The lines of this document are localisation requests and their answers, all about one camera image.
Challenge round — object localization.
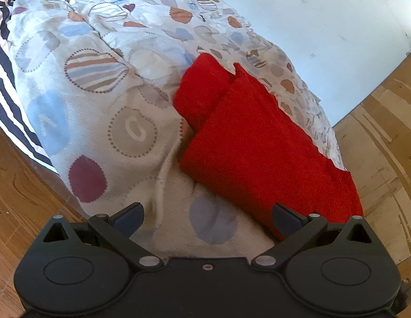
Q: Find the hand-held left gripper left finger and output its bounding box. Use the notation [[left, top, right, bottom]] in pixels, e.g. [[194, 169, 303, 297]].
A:
[[42, 202, 165, 270]]

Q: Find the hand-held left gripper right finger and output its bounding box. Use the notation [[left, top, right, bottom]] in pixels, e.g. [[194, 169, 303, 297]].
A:
[[251, 202, 372, 270]]

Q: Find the red sweater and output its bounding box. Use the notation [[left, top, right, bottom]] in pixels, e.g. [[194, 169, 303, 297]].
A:
[[172, 53, 364, 242]]

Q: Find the patterned white quilt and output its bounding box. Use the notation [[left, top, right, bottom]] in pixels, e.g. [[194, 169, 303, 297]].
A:
[[8, 0, 347, 259]]

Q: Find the plywood panel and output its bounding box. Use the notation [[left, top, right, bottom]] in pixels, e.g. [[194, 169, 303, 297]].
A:
[[331, 45, 411, 266]]

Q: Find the striped bed sheet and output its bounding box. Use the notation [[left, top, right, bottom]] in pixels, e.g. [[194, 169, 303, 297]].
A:
[[0, 0, 59, 174]]

